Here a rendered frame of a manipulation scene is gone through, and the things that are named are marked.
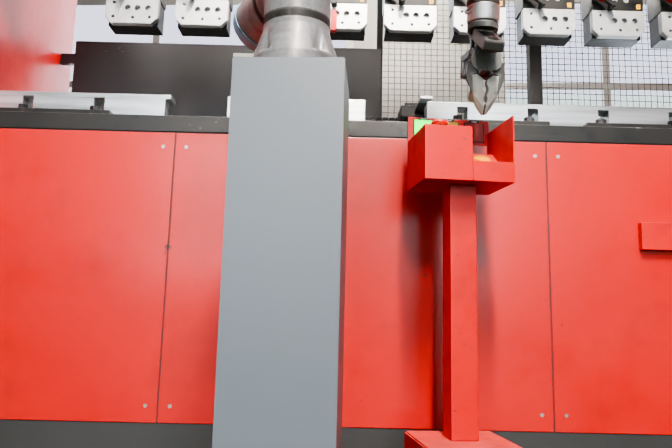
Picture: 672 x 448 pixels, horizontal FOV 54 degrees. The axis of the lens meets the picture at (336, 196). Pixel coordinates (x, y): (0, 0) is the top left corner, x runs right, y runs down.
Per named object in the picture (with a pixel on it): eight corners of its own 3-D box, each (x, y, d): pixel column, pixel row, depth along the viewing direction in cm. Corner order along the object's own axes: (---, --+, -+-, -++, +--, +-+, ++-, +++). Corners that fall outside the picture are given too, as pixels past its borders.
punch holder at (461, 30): (454, 31, 190) (453, -22, 193) (448, 43, 199) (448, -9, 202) (506, 33, 191) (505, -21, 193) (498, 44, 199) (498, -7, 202)
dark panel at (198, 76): (65, 156, 239) (76, 40, 246) (67, 157, 241) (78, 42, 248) (379, 164, 239) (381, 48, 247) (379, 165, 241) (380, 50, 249)
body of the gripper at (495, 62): (489, 83, 159) (490, 33, 160) (503, 73, 150) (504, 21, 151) (458, 81, 158) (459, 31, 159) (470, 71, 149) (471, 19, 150)
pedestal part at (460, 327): (451, 441, 137) (450, 184, 146) (442, 435, 143) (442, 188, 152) (479, 441, 138) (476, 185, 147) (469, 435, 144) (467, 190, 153)
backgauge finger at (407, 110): (406, 101, 194) (406, 85, 195) (397, 126, 220) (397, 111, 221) (447, 102, 194) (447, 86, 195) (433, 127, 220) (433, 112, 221)
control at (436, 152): (425, 178, 140) (425, 96, 144) (407, 191, 156) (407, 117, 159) (515, 182, 143) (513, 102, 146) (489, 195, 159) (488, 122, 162)
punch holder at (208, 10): (174, 24, 190) (178, -30, 193) (181, 36, 198) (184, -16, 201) (226, 25, 190) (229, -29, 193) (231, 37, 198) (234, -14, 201)
